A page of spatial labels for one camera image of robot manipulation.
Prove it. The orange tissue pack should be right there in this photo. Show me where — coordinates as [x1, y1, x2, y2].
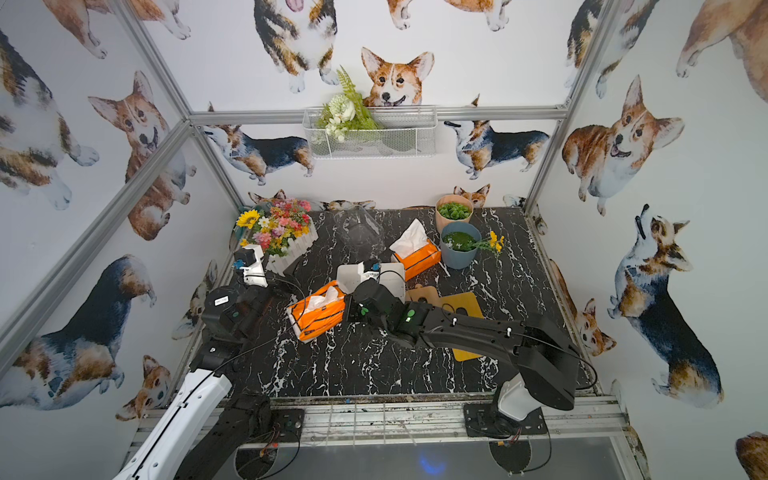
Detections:
[286, 281, 346, 343]
[389, 219, 441, 281]

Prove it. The yellow bamboo box lid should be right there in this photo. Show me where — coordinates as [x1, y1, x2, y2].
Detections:
[440, 292, 483, 362]

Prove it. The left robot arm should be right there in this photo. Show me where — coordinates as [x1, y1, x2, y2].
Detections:
[116, 286, 284, 479]

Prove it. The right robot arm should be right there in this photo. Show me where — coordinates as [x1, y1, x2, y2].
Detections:
[344, 279, 581, 421]

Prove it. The orange tissue pack by pots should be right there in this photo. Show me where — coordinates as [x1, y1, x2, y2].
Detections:
[389, 219, 441, 281]

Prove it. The clear plastic box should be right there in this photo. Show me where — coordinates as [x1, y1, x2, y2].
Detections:
[333, 207, 385, 262]

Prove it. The light wooden lid board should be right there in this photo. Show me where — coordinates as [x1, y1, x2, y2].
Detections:
[406, 285, 441, 307]

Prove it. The colourful flowers white fence planter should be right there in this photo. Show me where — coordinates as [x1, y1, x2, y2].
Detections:
[235, 198, 318, 275]

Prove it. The blue-grey flower pot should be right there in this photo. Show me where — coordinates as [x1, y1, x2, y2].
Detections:
[440, 222, 482, 270]

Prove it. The peach succulent pot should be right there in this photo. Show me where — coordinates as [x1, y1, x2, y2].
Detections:
[435, 195, 473, 233]

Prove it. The yellow artificial flower sprig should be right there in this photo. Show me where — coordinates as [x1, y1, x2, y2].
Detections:
[474, 231, 505, 256]

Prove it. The white green artificial bouquet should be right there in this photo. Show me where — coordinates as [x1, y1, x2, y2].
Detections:
[316, 67, 381, 142]

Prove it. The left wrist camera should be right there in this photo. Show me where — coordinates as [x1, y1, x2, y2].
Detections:
[233, 244, 268, 288]

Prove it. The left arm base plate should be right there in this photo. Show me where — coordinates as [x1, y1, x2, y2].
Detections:
[255, 408, 306, 443]

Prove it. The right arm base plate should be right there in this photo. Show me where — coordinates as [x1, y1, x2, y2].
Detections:
[463, 403, 549, 440]

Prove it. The white wire wall basket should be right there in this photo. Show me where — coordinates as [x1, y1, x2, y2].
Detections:
[302, 107, 438, 159]

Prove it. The aluminium frame post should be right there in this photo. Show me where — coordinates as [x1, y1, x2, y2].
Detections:
[524, 0, 623, 218]

